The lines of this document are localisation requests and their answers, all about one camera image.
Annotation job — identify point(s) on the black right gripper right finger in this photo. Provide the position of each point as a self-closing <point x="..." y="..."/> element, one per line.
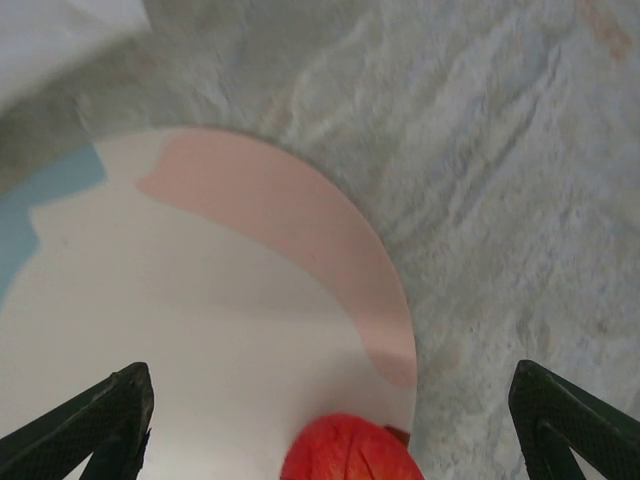
<point x="550" y="415"/>

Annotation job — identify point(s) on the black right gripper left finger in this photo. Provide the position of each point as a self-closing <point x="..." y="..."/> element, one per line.
<point x="100" y="425"/>

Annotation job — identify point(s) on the round pastel patterned plate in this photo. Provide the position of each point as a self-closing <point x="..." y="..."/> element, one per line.
<point x="175" y="300"/>

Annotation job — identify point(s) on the wrinkled red toy fruit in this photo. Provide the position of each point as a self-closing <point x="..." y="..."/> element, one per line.
<point x="345" y="450"/>

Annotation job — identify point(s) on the grey mottled table cloth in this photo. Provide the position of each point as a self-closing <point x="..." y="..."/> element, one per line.
<point x="500" y="150"/>

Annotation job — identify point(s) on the white plastic bag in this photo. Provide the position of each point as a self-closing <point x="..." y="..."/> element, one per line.
<point x="50" y="40"/>

